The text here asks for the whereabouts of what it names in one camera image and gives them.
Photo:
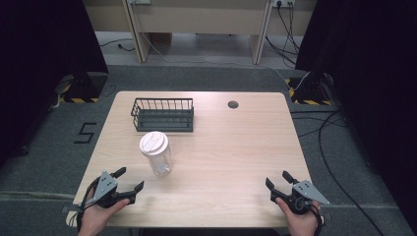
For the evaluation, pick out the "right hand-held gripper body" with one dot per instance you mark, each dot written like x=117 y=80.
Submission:
x=306 y=193

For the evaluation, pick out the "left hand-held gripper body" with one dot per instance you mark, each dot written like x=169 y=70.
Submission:
x=105 y=187

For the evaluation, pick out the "clear cup with white lid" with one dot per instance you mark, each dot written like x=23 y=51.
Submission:
x=156 y=151

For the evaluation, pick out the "person's left hand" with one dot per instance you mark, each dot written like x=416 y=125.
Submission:
x=96 y=214

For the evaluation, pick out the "person's right hand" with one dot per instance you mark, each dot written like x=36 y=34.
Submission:
x=300 y=223

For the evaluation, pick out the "black stand base striped tape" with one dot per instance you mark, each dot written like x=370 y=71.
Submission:
x=83 y=91
x=309 y=93

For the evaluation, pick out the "grey round table grommet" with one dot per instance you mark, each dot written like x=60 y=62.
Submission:
x=233 y=104

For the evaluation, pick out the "black curtain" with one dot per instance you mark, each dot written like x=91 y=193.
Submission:
x=373 y=82
x=42 y=65

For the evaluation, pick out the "white power strip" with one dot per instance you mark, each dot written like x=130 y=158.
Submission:
x=140 y=1

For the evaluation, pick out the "beige wooden desk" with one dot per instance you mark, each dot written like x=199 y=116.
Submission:
x=203 y=19

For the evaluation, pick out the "white wall socket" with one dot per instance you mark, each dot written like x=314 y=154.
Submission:
x=284 y=2

